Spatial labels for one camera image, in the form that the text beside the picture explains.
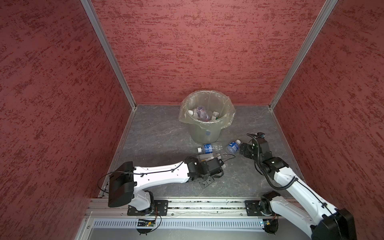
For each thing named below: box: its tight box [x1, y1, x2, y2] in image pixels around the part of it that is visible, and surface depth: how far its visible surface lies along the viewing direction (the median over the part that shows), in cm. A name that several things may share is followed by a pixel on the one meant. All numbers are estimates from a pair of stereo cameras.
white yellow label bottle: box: [198, 153, 215, 162], surface depth 93 cm
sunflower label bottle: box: [211, 111, 220, 122], surface depth 99 cm
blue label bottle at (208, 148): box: [203, 143, 214, 154], surface depth 92 cm
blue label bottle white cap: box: [227, 139, 241, 154], surface depth 93 cm
